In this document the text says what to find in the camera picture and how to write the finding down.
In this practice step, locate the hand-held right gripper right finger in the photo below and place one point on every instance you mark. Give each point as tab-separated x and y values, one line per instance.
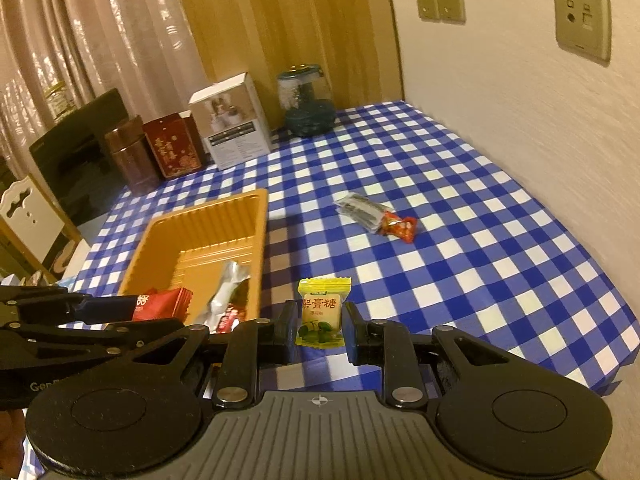
355	332

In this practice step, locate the yellow green candy packet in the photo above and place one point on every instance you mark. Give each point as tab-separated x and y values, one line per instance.
320	310

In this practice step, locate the small glass jar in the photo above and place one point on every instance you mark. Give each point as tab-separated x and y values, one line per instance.
56	102

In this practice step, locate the sheer curtain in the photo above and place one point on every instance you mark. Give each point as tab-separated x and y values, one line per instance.
100	35

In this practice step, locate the orange plastic tray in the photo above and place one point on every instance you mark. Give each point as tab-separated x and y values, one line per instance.
200	230

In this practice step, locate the wooden panel board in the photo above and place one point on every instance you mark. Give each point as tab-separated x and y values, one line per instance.
300	20

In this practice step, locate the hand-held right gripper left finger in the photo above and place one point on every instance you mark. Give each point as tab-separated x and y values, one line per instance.
285	332

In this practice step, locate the blue white checkered tablecloth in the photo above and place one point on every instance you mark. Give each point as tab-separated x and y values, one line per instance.
450	240

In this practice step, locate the brown canister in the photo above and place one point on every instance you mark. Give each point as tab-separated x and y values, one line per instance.
132	160

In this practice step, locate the clear grey snack packet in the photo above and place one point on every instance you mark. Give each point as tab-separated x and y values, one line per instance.
360	207

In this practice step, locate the red tin box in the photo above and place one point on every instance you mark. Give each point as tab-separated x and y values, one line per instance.
172	152

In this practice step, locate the dark green glass jar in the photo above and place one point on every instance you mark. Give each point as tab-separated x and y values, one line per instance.
307	115

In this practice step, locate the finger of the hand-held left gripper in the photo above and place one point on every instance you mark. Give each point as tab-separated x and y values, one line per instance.
112	309
75	342

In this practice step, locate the red printed snack packet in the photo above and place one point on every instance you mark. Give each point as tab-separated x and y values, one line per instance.
400	227

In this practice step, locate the beige wall socket panel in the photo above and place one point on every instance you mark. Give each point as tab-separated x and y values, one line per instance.
582	20

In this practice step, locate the beige wall switch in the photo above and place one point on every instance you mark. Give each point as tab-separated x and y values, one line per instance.
450	0
426	1

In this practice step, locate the plain red snack packet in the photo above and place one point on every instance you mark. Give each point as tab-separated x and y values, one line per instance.
165	305

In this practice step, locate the white chair back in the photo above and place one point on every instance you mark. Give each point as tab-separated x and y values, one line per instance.
20	205

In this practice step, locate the white cardboard box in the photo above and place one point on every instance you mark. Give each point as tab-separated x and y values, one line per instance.
235	135

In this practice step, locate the black sausage snack packet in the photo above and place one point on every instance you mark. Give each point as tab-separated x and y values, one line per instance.
225	285

